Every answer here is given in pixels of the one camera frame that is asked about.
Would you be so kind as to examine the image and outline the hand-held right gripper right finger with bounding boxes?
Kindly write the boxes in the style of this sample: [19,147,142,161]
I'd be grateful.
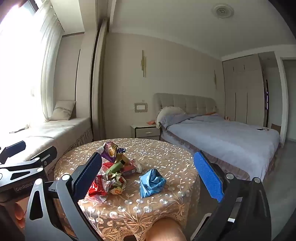
[192,151,272,241]

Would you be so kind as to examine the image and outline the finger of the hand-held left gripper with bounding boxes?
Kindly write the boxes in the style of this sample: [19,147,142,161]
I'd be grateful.
[0,146,58,183]
[0,140,26,164]

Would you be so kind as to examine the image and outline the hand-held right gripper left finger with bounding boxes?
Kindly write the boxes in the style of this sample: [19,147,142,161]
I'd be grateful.
[23,152,103,241]

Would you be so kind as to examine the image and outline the colourful foil wrapper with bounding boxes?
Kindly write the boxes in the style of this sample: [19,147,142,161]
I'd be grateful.
[100,171,127,195]

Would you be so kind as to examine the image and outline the green gold snack wrapper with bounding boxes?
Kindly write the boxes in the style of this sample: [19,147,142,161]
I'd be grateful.
[105,154,135,175]

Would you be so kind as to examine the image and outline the purple snack wrapper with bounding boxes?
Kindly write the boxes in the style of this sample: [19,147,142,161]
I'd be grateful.
[102,141,126,163]

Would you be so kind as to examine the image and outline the red packet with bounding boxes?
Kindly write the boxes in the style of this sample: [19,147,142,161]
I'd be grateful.
[120,163,137,176]

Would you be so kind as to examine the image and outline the white tissue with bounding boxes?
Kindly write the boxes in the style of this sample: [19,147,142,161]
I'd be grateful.
[135,160,148,173]

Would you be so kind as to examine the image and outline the blue plastic bag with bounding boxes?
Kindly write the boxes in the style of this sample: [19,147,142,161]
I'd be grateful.
[139,168,166,198]

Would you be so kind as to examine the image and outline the person's left hand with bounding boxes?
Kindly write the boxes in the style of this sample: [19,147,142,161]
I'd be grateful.
[14,201,25,229]

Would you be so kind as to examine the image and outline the flat item on window seat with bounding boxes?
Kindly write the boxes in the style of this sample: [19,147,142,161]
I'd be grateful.
[9,124,29,134]

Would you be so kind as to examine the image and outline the beige window seat cushion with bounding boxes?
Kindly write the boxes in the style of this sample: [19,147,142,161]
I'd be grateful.
[5,117,93,163]

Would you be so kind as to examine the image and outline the grey blue duvet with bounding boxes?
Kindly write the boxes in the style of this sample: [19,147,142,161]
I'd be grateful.
[159,113,281,172]

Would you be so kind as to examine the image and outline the beige throw pillow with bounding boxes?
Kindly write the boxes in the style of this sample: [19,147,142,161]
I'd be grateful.
[49,100,77,121]

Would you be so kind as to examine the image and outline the round table with floral tablecloth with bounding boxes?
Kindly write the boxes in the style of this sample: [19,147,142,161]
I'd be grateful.
[54,138,201,241]

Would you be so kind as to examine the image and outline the beige nightstand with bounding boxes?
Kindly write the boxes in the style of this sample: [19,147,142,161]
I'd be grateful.
[130,122,161,141]

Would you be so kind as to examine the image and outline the grey bed pillow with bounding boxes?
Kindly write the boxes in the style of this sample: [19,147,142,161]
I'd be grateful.
[155,107,186,129]

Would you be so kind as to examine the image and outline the beige upholstered bed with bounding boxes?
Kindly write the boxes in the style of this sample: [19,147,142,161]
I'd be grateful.
[153,93,284,181]

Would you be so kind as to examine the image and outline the beige wardrobe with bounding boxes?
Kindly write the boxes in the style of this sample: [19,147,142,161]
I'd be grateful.
[222,54,265,128]

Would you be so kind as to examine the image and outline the white sheer curtain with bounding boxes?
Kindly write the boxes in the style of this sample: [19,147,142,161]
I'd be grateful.
[32,0,65,122]

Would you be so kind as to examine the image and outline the round ceiling light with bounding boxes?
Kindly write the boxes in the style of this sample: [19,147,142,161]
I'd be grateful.
[213,4,234,18]

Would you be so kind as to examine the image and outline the framed wall switch panel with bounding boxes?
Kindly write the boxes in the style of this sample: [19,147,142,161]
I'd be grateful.
[134,100,148,114]

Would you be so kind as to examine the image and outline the white door frame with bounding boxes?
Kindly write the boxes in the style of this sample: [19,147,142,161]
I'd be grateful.
[276,56,296,142]

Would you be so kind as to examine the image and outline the long gold wall decoration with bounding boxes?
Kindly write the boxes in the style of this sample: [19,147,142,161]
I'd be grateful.
[141,50,147,78]

